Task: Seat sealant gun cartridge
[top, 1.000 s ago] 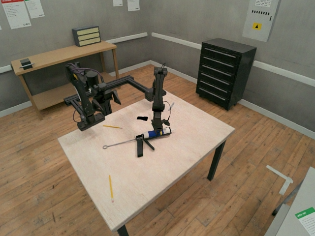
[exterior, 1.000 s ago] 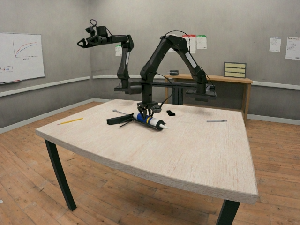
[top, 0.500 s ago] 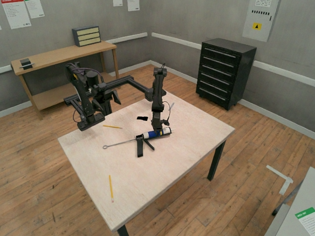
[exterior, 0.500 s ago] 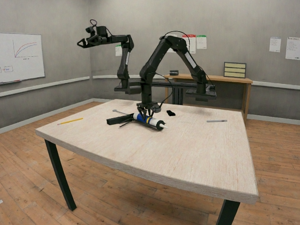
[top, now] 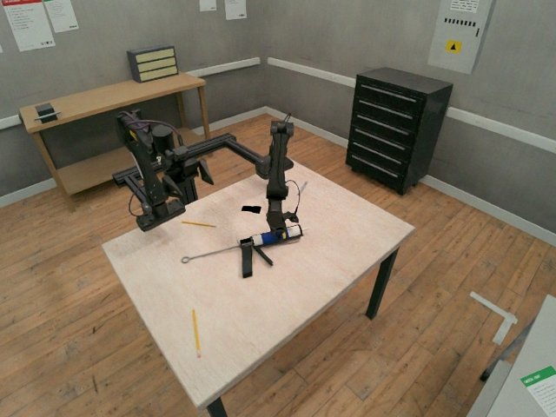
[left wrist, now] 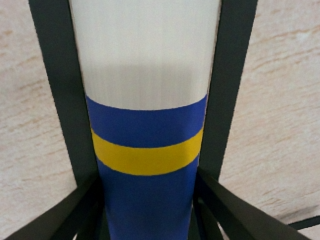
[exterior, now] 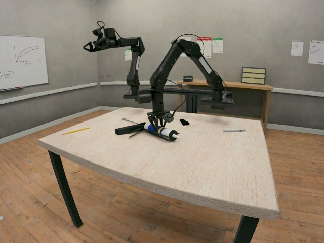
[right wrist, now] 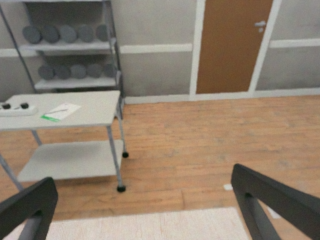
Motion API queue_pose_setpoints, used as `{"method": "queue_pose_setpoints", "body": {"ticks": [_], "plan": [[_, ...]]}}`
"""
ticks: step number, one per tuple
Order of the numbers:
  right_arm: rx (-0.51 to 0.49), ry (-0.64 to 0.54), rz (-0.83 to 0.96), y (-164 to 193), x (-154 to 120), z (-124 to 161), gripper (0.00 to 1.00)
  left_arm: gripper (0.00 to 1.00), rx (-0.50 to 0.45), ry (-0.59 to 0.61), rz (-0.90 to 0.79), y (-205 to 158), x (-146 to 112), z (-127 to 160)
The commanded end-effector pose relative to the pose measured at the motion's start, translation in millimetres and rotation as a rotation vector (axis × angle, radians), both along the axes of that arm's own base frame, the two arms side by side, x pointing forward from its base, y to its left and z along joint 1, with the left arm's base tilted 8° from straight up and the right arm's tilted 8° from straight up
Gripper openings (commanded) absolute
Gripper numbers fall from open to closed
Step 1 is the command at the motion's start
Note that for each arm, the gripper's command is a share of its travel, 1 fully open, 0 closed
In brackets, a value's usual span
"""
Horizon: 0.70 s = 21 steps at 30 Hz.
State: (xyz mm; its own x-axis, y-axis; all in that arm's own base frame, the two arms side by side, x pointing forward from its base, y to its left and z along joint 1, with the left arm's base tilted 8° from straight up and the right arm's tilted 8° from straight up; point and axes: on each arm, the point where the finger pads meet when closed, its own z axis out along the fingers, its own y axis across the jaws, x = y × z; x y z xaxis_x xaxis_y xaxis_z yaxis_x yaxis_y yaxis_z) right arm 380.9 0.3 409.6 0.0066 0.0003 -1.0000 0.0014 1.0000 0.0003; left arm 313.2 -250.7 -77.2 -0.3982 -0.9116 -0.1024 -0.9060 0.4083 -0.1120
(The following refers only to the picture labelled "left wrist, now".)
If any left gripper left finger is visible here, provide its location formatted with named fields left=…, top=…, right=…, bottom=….
left=2, top=170, right=104, bottom=240

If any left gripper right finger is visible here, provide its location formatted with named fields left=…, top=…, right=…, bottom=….
left=193, top=167, right=312, bottom=240

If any white and blue sealant cartridge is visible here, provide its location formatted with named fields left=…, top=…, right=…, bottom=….
left=71, top=0, right=219, bottom=240

